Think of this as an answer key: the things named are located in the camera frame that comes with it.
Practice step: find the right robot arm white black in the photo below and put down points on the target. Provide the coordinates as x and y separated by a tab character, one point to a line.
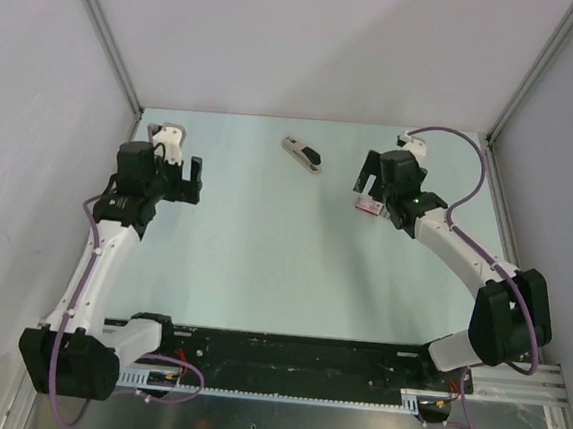
511	315

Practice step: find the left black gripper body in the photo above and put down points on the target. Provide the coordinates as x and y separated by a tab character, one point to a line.
170	186

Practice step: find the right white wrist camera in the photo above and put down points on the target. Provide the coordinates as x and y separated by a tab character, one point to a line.
416	146

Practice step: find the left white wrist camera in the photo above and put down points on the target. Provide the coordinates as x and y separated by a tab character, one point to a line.
167	141

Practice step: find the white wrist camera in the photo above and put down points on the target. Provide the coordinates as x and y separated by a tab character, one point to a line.
416	146
167	141

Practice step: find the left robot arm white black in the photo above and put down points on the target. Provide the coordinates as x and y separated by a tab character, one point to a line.
71	355

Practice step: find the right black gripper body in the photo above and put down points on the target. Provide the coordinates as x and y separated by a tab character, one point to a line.
388	197

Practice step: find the white slotted cable duct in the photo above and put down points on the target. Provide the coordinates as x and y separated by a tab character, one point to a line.
407	402

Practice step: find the staple box with staples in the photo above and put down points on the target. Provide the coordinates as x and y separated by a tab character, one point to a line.
371	207

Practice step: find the beige black stapler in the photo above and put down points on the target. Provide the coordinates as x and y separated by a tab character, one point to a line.
310	159

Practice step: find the aluminium frame rail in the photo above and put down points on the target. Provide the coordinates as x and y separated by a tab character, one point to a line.
546	387

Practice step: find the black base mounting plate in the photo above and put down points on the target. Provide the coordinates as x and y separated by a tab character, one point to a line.
305	366

